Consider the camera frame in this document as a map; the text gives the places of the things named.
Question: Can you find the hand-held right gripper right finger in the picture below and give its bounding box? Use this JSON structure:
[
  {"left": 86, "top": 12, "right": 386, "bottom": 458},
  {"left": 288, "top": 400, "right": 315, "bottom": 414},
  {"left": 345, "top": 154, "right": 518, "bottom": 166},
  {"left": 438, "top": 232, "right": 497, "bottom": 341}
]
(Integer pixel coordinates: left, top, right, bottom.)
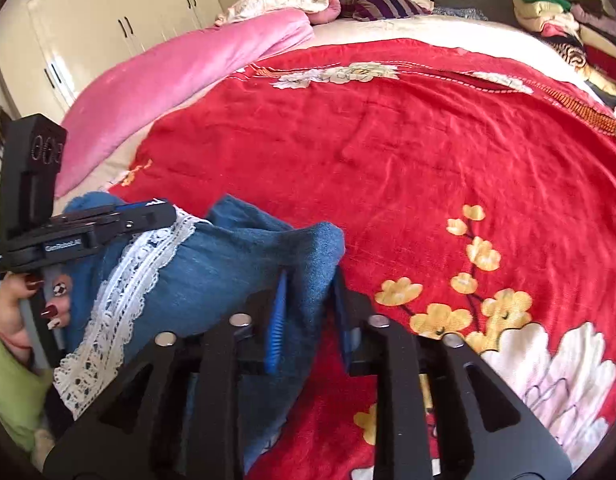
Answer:
[{"left": 332, "top": 266, "right": 573, "bottom": 480}]

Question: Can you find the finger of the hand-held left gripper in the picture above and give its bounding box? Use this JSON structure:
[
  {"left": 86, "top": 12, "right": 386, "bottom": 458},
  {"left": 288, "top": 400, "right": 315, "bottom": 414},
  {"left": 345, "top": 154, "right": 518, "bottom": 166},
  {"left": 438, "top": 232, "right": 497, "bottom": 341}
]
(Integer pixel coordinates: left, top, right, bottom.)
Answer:
[{"left": 53, "top": 199, "right": 177, "bottom": 242}]

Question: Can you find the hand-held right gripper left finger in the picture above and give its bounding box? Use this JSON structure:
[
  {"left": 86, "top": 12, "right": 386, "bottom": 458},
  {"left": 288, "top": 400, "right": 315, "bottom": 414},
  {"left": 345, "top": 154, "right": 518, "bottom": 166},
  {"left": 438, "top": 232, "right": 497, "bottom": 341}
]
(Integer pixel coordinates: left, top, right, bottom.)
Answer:
[{"left": 42, "top": 269, "right": 289, "bottom": 480}]

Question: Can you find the blue denim pants lace trim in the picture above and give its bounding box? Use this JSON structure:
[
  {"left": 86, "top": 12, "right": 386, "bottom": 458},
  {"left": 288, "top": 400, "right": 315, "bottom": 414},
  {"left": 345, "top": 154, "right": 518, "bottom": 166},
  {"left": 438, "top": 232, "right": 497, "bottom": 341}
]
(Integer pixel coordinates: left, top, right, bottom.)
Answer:
[{"left": 53, "top": 191, "right": 346, "bottom": 476}]

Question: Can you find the person's left forearm green sleeve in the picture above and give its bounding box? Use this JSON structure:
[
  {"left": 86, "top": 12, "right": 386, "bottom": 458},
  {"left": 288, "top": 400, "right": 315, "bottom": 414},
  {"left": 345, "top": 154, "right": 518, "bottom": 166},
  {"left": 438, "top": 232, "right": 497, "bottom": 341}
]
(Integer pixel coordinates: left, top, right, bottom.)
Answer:
[{"left": 0, "top": 290, "right": 55, "bottom": 453}]

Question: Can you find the person's left hand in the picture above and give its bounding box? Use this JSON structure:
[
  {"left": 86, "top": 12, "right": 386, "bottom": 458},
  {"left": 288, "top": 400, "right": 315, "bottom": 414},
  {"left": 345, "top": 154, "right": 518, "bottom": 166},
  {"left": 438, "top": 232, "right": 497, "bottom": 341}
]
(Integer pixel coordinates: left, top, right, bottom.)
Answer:
[{"left": 0, "top": 275, "right": 75, "bottom": 362}]

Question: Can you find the pink quilt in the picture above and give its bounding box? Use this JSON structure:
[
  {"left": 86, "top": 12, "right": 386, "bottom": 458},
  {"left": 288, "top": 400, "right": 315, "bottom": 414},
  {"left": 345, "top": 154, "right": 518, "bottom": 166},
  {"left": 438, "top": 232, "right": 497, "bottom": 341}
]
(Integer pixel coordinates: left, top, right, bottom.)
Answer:
[{"left": 55, "top": 9, "right": 316, "bottom": 198}]

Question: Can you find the red floral blanket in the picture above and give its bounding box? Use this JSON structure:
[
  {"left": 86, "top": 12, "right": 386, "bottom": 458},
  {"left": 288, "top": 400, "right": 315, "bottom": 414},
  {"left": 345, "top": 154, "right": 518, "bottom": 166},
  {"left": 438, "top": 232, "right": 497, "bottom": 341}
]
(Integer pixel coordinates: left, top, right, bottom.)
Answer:
[{"left": 108, "top": 39, "right": 616, "bottom": 480}]

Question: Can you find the cream wardrobe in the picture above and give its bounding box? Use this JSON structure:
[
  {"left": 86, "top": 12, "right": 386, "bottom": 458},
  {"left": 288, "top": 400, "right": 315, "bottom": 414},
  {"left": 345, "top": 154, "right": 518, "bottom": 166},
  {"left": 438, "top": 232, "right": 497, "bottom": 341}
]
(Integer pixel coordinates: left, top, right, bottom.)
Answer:
[{"left": 0, "top": 0, "right": 223, "bottom": 126}]

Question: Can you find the cream floral pillow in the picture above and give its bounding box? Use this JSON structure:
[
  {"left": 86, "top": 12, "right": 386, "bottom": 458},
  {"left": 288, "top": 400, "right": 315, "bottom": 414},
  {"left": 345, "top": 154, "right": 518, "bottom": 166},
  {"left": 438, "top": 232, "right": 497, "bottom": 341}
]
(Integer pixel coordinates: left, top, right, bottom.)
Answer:
[{"left": 215, "top": 0, "right": 341, "bottom": 27}]

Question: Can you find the purple striped cloth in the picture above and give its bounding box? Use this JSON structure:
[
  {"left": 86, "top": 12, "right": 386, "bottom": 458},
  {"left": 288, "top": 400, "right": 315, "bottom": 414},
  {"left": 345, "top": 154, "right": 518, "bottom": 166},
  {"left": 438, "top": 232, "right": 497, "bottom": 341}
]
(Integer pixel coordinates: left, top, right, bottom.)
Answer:
[{"left": 334, "top": 0, "right": 433, "bottom": 22}]

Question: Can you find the blue patterned cloth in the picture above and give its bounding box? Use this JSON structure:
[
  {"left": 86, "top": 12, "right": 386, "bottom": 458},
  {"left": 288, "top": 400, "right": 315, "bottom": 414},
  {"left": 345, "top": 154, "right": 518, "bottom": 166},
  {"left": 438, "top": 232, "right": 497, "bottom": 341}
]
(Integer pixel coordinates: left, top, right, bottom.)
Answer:
[{"left": 433, "top": 6, "right": 488, "bottom": 22}]

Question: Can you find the pile of folded clothes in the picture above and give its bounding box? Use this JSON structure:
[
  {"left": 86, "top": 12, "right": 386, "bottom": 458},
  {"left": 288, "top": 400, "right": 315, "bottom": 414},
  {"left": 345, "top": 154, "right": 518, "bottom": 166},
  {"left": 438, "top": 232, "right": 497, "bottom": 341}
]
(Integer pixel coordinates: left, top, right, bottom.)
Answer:
[{"left": 512, "top": 0, "right": 616, "bottom": 111}]

